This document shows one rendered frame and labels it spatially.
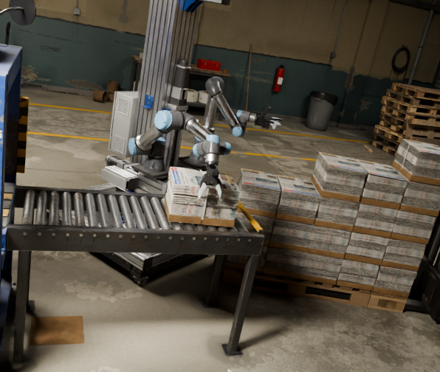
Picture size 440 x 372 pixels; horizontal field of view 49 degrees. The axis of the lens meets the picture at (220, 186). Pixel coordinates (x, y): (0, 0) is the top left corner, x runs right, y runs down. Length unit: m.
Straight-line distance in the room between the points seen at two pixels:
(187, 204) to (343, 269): 1.61
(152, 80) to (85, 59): 6.11
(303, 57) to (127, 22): 3.73
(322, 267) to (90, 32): 6.99
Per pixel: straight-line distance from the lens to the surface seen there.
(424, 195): 3.80
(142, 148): 3.28
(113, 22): 9.66
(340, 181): 3.58
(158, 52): 3.57
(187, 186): 2.63
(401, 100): 9.93
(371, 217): 3.74
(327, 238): 3.72
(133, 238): 2.57
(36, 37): 9.65
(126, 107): 3.75
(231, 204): 2.72
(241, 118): 3.81
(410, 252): 3.96
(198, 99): 9.62
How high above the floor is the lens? 1.92
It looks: 19 degrees down
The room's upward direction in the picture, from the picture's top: 11 degrees clockwise
